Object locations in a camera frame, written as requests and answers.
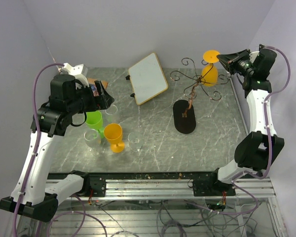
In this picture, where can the green plastic wine glass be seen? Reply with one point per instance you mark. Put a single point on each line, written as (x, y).
(95, 121)

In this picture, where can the black oval rack base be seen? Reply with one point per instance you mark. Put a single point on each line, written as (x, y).
(184, 117)

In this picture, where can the orange plastic wine glass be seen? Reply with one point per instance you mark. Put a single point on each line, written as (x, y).
(114, 134)

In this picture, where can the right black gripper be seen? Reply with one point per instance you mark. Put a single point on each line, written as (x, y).
(230, 61)

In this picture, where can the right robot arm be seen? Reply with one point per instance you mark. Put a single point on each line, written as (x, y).
(260, 148)

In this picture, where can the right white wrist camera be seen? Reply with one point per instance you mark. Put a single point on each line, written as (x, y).
(254, 54)

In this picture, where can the copper wire glass rack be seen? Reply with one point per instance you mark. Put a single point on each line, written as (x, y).
(189, 92)

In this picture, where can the clear wine glass front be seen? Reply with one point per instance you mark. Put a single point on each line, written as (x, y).
(94, 141)

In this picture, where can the clear wine glass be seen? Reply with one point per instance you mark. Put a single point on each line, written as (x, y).
(112, 114)
(94, 141)

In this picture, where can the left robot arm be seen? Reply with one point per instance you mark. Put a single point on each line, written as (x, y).
(31, 198)

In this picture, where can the small whiteboard yellow frame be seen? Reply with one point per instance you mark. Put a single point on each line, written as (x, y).
(147, 79)

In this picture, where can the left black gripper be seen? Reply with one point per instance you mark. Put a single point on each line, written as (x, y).
(103, 101)

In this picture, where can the clear ribbed glass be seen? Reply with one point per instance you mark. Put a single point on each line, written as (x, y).
(135, 141)

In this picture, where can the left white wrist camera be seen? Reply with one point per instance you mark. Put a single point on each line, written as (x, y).
(78, 71)

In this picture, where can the aluminium rail frame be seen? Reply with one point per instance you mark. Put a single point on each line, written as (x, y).
(178, 189)

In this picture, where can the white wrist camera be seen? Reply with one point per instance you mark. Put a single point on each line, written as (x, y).
(78, 71)
(254, 54)

